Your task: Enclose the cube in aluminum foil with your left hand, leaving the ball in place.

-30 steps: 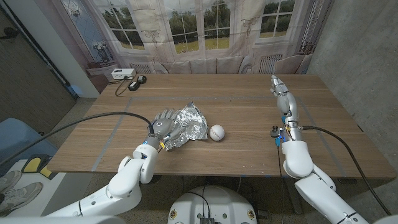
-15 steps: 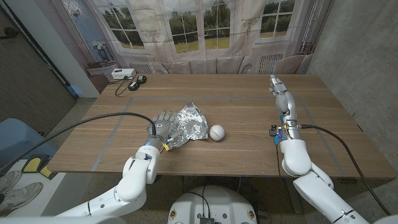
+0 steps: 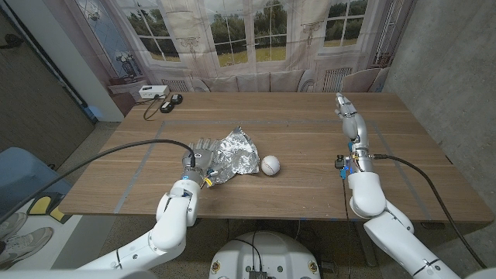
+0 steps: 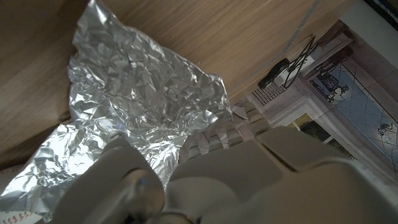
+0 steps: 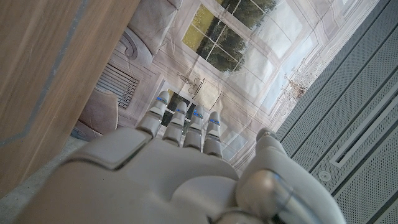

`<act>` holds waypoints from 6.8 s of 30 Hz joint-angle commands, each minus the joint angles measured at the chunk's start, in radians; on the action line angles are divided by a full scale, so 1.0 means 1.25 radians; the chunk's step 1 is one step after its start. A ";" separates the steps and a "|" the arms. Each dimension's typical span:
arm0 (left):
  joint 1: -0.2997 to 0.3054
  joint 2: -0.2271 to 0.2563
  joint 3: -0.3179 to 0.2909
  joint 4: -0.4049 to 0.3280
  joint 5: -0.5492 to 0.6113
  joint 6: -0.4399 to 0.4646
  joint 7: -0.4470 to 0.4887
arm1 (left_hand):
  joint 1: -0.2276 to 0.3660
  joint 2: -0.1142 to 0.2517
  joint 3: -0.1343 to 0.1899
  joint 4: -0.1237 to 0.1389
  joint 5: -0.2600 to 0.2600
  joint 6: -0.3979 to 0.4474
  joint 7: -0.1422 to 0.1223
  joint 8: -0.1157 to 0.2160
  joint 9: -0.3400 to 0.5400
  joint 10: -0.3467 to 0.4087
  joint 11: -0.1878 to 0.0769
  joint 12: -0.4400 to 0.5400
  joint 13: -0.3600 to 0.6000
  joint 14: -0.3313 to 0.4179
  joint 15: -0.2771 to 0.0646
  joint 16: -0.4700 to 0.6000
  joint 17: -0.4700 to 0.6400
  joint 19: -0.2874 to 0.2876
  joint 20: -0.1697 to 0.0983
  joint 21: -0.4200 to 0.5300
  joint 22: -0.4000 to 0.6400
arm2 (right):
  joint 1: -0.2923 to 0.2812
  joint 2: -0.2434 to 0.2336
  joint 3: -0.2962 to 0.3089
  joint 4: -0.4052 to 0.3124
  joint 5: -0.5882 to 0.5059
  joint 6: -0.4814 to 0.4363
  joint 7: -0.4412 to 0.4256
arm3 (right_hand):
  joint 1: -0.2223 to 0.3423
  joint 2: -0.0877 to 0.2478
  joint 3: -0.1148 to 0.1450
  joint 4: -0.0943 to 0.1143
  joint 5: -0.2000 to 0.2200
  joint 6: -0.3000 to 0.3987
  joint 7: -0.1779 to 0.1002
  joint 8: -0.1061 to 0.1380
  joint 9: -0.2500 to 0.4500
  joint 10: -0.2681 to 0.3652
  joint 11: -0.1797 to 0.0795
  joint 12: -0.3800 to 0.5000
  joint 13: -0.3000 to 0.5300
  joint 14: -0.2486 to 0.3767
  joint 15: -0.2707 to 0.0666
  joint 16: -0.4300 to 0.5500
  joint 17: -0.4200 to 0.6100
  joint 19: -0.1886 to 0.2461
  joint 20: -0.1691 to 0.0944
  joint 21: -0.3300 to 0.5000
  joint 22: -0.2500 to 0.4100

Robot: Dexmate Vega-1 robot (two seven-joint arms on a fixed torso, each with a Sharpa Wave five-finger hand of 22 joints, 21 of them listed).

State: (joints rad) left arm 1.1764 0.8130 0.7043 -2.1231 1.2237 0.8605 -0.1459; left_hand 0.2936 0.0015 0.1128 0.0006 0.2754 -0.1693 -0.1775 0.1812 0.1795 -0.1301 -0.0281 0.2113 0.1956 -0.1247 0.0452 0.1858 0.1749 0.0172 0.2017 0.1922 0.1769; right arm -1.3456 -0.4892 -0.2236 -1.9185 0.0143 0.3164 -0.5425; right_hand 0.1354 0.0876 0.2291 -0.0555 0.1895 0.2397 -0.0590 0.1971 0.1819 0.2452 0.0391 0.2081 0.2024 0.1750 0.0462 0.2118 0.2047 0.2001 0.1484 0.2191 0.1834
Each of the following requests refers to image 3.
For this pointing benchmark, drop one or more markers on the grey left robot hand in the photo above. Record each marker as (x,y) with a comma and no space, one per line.
(197,160)

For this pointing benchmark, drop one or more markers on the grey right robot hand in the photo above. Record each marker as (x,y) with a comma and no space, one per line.
(356,128)

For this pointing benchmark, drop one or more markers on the crinkled aluminum foil sheet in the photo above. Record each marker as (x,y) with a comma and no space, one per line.
(236,155)

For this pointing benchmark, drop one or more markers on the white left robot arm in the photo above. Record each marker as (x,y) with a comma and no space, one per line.
(170,224)

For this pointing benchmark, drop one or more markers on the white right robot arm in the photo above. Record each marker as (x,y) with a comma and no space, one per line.
(368,193)

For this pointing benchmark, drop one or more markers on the white ball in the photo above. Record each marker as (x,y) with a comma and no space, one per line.
(270,165)

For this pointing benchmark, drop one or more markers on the black power adapter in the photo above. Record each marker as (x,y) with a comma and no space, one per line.
(176,98)
(166,107)

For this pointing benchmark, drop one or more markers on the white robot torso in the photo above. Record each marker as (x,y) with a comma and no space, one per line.
(265,255)

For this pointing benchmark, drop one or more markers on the printed window backdrop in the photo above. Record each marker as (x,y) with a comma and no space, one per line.
(252,23)

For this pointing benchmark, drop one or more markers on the white floor platform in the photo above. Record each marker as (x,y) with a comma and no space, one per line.
(66,242)

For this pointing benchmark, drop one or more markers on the yellow and black pedal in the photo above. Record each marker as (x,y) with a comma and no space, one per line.
(40,204)

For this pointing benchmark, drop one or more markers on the blue chair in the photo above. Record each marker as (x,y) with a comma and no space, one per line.
(23,174)

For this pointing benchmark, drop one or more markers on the grey sneaker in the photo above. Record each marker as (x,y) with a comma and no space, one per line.
(11,224)
(27,244)

